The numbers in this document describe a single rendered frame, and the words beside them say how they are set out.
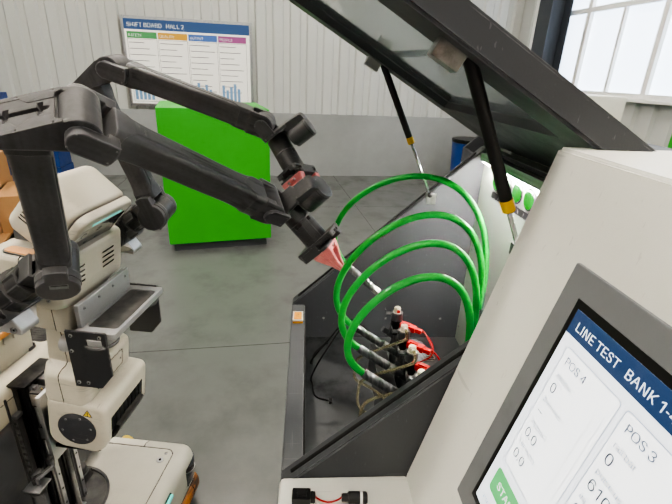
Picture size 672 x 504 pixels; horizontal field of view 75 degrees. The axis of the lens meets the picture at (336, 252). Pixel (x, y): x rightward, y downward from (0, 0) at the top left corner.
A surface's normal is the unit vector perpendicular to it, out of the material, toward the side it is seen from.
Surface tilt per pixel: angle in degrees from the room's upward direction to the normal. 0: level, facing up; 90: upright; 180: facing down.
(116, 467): 0
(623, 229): 76
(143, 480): 0
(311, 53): 90
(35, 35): 90
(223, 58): 90
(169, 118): 90
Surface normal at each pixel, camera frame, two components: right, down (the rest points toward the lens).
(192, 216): 0.31, 0.37
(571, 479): -0.96, -0.24
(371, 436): 0.06, 0.38
